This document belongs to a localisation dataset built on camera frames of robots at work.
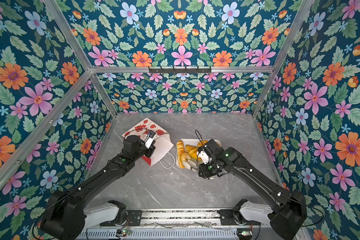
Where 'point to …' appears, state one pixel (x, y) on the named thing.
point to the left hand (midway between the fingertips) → (155, 137)
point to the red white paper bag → (162, 142)
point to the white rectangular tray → (192, 141)
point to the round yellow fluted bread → (201, 144)
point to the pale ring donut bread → (184, 156)
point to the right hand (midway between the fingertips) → (201, 172)
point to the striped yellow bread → (192, 151)
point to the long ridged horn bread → (180, 149)
